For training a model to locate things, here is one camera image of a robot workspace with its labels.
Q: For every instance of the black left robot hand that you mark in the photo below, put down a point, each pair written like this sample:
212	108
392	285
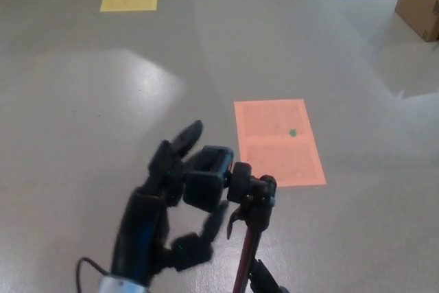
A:
137	224

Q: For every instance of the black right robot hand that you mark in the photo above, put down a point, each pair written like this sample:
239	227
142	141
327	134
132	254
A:
264	279

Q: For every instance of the black telescopic phone stand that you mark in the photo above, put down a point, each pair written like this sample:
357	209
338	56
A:
255	217

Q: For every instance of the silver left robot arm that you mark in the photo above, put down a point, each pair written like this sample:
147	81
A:
120	286

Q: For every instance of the orange paper sheet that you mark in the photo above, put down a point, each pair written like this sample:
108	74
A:
281	162

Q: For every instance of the small green sticker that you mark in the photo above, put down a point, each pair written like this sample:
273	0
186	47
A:
292	132

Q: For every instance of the brown cardboard box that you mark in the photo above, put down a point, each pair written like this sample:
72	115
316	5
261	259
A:
418	8

